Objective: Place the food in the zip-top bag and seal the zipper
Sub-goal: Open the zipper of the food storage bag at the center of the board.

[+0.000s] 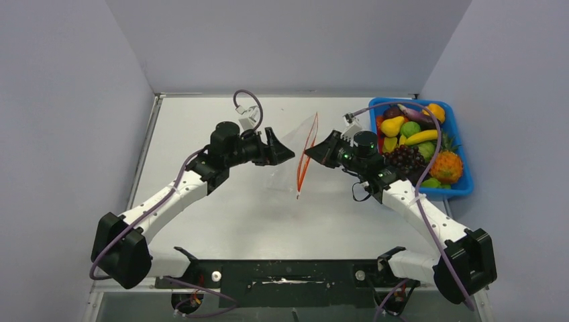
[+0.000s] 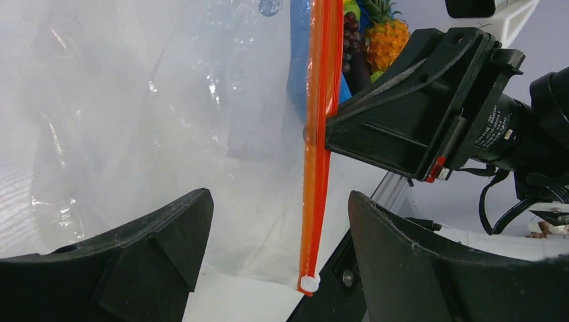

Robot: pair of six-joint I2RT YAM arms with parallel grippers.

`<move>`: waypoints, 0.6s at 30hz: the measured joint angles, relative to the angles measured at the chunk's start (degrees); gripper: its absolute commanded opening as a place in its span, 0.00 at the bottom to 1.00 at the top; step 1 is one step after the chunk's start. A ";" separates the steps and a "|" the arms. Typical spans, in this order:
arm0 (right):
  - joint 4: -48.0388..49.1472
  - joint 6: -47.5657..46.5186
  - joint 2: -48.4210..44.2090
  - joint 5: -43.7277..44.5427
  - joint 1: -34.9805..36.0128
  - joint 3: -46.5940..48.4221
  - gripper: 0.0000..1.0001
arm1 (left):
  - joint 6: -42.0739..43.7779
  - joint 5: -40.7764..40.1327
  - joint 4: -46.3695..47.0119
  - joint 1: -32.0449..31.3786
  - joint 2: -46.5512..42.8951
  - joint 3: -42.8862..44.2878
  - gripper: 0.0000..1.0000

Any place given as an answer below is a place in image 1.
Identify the toy yellow mango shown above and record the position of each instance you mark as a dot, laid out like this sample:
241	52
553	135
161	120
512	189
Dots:
391	127

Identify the blue plastic bin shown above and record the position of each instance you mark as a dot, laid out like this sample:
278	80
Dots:
465	184

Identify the toy light green cabbage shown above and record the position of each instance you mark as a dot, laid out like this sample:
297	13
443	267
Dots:
427	150

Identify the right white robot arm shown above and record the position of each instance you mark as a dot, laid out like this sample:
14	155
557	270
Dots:
466	261

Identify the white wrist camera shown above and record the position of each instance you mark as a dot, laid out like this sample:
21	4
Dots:
352	127
248	116

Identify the toy pineapple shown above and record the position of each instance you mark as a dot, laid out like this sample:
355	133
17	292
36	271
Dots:
448	167

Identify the toy yellow starfruit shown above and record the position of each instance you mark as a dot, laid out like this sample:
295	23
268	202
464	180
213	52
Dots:
389	144

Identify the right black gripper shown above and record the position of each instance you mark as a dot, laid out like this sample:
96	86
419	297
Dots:
325	152

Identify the toy purple grape bunch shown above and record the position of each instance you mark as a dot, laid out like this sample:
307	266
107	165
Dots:
408	160

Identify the toy yellow banana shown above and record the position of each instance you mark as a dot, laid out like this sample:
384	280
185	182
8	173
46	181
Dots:
423	136

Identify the toy dark passion fruit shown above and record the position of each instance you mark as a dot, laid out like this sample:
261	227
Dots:
391	112

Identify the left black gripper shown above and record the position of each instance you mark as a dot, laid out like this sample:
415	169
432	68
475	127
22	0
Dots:
278	152

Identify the toy green custard apple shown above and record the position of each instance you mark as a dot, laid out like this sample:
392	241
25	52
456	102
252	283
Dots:
409	129

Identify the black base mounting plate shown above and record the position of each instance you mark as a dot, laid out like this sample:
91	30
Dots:
286	283

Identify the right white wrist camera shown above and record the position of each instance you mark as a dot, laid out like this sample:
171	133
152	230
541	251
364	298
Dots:
352	127

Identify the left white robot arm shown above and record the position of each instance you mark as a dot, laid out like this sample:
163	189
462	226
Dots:
121	245

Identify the toy orange bell pepper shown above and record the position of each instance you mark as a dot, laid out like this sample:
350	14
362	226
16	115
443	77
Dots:
438	111

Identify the toy green lime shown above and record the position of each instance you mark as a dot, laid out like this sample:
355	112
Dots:
433	183

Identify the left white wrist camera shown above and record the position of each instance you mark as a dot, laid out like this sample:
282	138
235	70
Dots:
248	116

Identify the toy purple eggplant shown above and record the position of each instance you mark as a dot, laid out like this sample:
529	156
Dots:
423	119

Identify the clear zip top bag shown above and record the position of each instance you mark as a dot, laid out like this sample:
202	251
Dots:
290	176

